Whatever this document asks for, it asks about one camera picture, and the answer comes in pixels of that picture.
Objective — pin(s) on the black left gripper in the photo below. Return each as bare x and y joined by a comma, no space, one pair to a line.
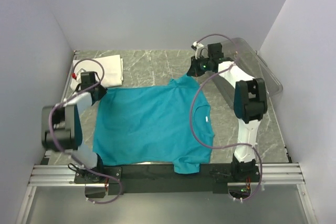
103,91

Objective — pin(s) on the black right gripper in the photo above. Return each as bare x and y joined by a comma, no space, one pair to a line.
193,70

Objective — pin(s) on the teal t-shirt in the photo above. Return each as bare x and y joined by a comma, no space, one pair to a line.
169,123

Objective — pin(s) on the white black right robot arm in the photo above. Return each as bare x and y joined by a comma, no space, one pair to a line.
250,103

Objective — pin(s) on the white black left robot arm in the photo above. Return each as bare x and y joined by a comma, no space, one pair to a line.
61,129

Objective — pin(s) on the folded white t-shirt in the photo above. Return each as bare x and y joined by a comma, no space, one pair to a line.
113,70

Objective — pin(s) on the clear plastic bin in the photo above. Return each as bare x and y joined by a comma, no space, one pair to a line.
250,62

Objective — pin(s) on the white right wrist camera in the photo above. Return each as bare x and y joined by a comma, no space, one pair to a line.
197,47

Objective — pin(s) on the aluminium front rail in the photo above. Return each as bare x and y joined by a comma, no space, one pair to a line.
61,175

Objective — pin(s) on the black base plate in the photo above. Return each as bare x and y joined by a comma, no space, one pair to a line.
112,187

